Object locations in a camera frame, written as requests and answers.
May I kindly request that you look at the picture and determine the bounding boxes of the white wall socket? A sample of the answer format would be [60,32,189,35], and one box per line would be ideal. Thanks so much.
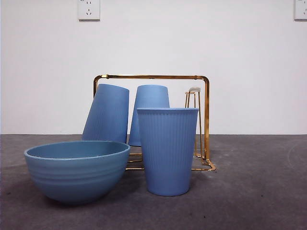
[78,0,101,21]
[294,0,307,21]

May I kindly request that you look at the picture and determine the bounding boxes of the blue ribbed bowl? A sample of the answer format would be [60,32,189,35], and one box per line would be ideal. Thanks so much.
[24,140,131,205]

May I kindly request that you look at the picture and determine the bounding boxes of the blue ribbed plastic cup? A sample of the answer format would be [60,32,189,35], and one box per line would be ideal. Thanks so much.
[81,83,130,144]
[136,107,200,197]
[129,84,171,147]

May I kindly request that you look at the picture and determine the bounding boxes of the gold wire cup rack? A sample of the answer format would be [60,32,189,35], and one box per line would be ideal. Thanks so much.
[93,74,217,172]

